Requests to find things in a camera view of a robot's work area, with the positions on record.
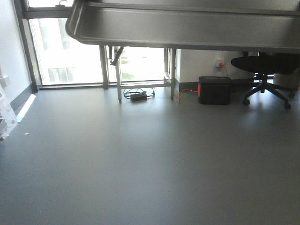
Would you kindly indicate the metal table frame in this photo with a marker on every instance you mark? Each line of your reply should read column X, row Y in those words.
column 138, row 68

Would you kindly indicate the black power adapter with cable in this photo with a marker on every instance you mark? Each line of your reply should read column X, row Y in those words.
column 138, row 94

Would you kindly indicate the ribbed silver metal tray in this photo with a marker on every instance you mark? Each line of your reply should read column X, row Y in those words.
column 232, row 25

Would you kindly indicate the black office chair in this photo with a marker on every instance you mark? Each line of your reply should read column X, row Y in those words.
column 264, row 65

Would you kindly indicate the black orange power station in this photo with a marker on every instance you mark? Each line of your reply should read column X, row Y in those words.
column 214, row 90

